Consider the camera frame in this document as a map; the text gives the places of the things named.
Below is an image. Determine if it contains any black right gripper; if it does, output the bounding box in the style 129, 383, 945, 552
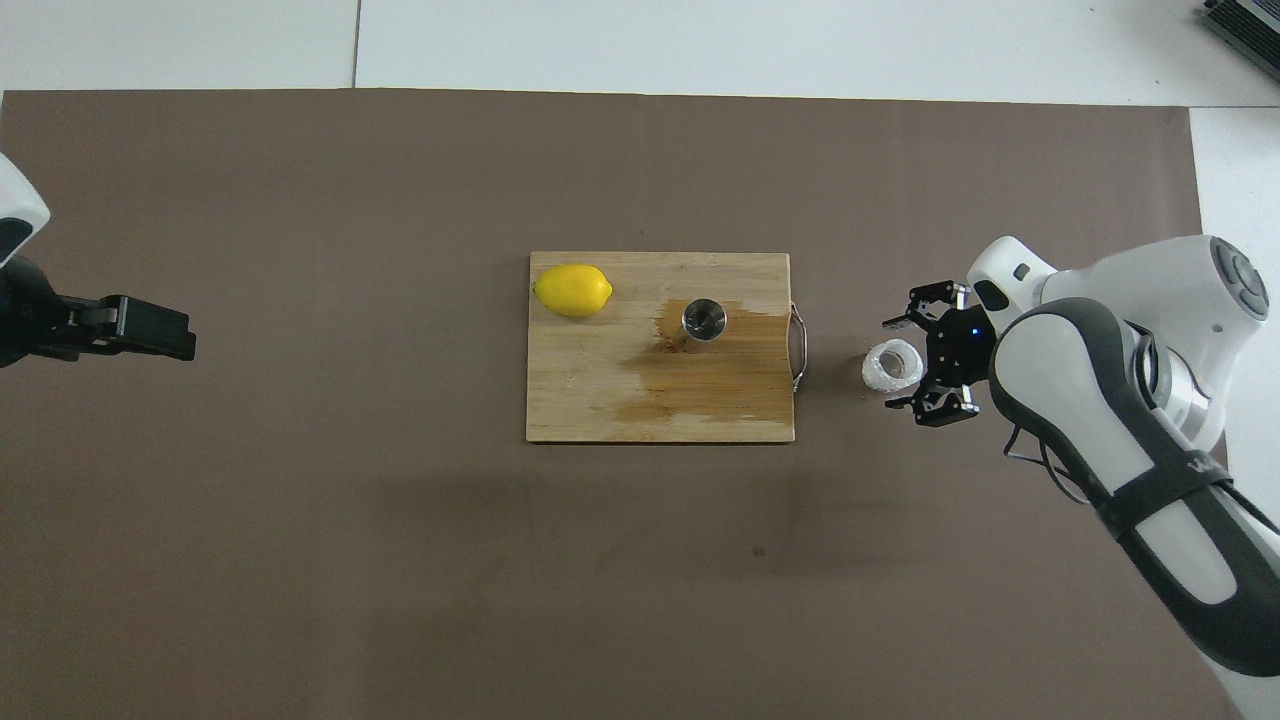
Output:
881, 281, 1000, 429

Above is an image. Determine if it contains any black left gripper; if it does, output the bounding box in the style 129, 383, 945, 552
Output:
0, 257, 197, 370

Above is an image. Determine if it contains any small clear glass cup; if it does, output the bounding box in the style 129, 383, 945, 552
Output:
862, 340, 923, 394

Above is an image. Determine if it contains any steel double jigger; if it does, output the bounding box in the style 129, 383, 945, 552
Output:
682, 298, 729, 357

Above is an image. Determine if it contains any wooden cutting board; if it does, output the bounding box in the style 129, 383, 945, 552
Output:
526, 251, 809, 444

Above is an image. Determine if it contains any brown table mat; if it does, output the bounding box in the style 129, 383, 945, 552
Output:
0, 88, 1256, 720

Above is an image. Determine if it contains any yellow lemon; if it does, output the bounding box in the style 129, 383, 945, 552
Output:
533, 264, 614, 319

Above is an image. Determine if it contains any grey ribbed metal device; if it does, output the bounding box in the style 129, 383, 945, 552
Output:
1196, 0, 1280, 83

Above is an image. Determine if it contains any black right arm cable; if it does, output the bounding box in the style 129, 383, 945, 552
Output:
1002, 424, 1097, 507

